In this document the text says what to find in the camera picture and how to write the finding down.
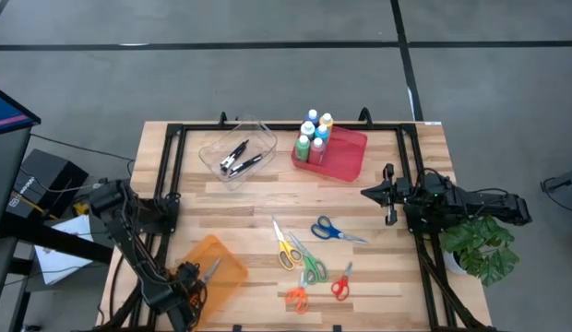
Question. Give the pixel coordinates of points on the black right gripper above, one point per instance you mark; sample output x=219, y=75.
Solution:
x=401, y=191

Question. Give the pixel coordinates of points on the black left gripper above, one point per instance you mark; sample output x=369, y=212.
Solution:
x=180, y=299

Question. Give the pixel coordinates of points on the dark red scissors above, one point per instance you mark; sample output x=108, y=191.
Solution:
x=212, y=269

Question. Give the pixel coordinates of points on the blue scissors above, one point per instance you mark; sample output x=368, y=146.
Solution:
x=337, y=233

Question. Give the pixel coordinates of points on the pink paint bottle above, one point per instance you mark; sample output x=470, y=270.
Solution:
x=317, y=152

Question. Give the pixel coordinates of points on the teal paint bottle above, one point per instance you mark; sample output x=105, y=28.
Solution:
x=322, y=133

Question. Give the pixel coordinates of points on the green paint bottle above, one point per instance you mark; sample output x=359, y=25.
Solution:
x=302, y=150

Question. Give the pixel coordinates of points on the yellow paint bottle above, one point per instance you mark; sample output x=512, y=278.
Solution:
x=326, y=121

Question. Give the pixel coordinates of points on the bright red scissors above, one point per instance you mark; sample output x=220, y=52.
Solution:
x=344, y=280

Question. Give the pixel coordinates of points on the yellow scissors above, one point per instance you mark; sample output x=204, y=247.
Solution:
x=282, y=242

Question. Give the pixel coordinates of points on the white paint bottle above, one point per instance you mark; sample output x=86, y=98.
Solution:
x=307, y=129

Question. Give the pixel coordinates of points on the green scissors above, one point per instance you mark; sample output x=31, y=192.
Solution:
x=308, y=259

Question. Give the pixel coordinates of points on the orange scissors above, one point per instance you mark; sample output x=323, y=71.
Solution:
x=301, y=289

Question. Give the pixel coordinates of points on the thick black paintbrush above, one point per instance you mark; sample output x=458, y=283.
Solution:
x=233, y=153

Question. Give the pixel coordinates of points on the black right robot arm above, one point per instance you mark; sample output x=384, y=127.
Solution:
x=475, y=203

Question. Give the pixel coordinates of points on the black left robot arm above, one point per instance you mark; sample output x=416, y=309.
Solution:
x=129, y=240

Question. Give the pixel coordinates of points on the blue paint bottle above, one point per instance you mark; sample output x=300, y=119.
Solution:
x=313, y=116

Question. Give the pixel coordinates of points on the orange translucent plastic bin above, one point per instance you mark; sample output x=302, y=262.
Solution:
x=226, y=272

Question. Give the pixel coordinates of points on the red plastic bin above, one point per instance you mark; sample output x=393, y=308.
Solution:
x=343, y=157

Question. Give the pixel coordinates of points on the white label sticker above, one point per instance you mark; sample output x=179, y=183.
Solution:
x=432, y=123

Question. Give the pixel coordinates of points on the white plant pot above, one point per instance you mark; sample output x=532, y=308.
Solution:
x=452, y=263

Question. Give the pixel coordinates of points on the green potted plant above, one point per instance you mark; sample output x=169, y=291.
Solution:
x=484, y=249

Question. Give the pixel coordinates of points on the white paper sheet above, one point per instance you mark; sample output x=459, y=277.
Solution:
x=60, y=263

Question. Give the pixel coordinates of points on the black desk beam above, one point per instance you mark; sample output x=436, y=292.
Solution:
x=60, y=240

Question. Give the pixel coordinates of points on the clear plastic bin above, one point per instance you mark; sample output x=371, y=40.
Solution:
x=258, y=138

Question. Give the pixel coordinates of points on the black equipment box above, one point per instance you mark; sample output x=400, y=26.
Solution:
x=46, y=170

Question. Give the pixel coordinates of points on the dark grey floor equipment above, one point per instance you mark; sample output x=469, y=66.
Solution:
x=567, y=182

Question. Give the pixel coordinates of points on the computer monitor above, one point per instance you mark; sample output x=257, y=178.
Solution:
x=7, y=161

